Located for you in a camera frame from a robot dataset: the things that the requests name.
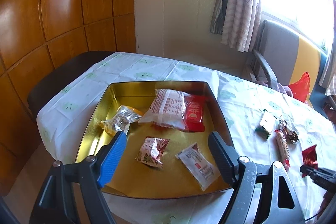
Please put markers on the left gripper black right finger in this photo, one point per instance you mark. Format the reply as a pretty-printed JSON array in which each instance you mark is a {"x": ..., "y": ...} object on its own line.
[{"x": 226, "y": 158}]

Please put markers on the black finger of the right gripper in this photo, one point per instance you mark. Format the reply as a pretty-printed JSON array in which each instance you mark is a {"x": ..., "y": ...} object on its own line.
[{"x": 323, "y": 177}]

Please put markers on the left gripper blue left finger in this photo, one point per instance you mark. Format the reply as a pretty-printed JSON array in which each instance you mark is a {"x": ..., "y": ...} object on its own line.
[{"x": 109, "y": 157}]

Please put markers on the small white sachet packet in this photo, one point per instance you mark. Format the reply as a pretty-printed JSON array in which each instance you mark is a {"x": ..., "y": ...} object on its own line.
[{"x": 202, "y": 170}]

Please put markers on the small dark red candy wrapper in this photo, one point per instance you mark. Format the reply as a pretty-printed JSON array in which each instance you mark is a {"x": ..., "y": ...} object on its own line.
[{"x": 309, "y": 157}]

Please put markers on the floral white red snack packet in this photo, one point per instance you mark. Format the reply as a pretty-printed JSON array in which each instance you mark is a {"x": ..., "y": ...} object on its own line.
[{"x": 151, "y": 151}]

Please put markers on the yellow clear snack packet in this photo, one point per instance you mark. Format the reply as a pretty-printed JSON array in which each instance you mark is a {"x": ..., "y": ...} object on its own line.
[{"x": 121, "y": 121}]

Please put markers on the red-ended cracker stick packet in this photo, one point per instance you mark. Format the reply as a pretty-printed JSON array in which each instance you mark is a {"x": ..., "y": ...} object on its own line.
[{"x": 283, "y": 148}]

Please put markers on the green-ended cracker packet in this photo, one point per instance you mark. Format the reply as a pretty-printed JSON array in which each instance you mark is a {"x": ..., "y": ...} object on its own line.
[{"x": 267, "y": 124}]

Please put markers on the brown chocolate cake packet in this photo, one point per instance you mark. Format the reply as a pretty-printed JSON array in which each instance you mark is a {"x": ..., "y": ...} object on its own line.
[{"x": 288, "y": 131}]

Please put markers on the large clear bread packet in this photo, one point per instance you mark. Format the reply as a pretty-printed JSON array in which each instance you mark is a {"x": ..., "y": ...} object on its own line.
[{"x": 167, "y": 109}]

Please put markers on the gold metal tin box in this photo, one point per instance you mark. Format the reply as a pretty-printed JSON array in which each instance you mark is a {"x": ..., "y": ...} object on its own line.
[{"x": 149, "y": 167}]

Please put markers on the red plastic bag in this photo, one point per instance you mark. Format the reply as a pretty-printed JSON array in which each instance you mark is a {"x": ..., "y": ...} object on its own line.
[{"x": 300, "y": 89}]

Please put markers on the grey yellow armchair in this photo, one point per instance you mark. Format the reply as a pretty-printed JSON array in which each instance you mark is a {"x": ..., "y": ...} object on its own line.
[{"x": 289, "y": 55}]

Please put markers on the striped beige curtain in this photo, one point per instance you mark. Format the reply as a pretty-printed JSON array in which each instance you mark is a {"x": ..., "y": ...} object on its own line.
[{"x": 237, "y": 22}]

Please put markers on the wooden wall panelling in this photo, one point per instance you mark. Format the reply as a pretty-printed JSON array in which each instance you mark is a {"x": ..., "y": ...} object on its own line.
[{"x": 37, "y": 36}]

